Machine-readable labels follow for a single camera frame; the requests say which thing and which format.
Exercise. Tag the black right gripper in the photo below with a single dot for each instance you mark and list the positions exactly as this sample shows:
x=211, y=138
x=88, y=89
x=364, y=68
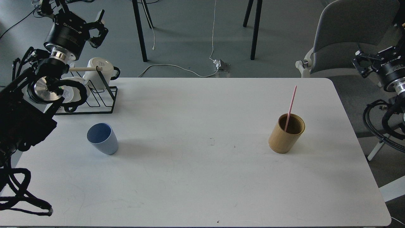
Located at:
x=390, y=70

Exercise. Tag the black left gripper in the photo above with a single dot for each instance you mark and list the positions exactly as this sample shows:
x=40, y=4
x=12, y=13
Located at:
x=70, y=32

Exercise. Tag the blue plastic cup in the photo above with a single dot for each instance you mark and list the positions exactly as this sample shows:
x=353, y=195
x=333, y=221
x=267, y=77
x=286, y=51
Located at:
x=103, y=138

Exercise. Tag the pink chopstick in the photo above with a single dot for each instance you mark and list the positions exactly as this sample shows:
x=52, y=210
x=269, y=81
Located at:
x=290, y=109

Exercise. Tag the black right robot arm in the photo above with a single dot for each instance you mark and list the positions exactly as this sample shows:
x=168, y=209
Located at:
x=395, y=106

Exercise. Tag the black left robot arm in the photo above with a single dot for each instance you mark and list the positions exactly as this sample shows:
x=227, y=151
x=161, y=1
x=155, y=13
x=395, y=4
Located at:
x=37, y=90

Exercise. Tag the black table legs left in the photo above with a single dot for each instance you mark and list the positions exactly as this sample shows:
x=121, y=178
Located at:
x=138, y=23

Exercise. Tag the black table legs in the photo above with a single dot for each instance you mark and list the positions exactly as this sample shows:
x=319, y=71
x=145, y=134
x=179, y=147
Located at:
x=256, y=24
x=138, y=23

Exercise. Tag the white mug on rack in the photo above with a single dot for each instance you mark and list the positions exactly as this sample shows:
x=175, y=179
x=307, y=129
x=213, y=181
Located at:
x=105, y=72

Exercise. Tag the white plate in rack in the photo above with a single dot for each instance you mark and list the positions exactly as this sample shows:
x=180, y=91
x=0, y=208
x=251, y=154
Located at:
x=72, y=94

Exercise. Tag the white power plug adapter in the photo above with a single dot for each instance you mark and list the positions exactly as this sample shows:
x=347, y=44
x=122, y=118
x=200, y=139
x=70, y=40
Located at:
x=219, y=65

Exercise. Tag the bamboo cylinder holder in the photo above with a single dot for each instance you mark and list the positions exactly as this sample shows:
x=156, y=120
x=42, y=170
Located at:
x=286, y=132

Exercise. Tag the black table legs right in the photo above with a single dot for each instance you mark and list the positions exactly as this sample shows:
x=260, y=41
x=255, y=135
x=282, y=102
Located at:
x=256, y=24

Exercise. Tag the black wire dish rack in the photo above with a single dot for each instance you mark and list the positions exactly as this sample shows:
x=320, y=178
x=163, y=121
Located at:
x=98, y=102

